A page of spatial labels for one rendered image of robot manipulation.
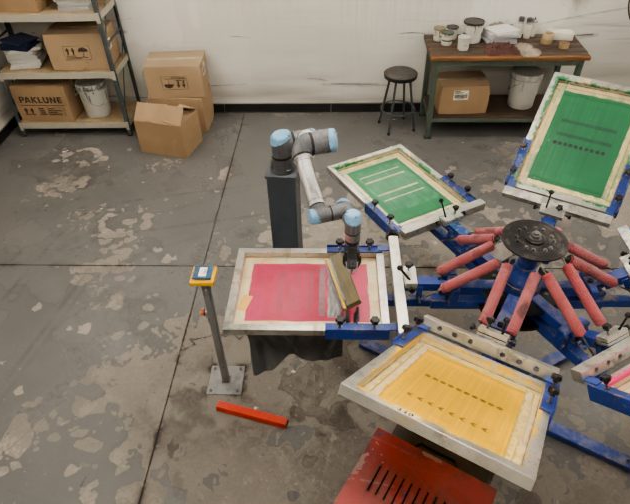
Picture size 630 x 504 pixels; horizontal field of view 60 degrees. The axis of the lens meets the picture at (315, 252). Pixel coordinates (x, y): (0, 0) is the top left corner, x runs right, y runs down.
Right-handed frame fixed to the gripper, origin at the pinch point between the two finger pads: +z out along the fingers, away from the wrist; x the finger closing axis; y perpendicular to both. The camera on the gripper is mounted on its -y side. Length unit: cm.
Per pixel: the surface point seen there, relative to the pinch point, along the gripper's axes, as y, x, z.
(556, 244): -4, -93, -22
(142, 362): 25, 137, 109
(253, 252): 26, 53, 10
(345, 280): -2.5, 2.9, 3.0
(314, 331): -29.2, 17.6, 10.4
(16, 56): 336, 329, 23
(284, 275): 11.3, 34.8, 13.2
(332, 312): -15.0, 9.3, 12.8
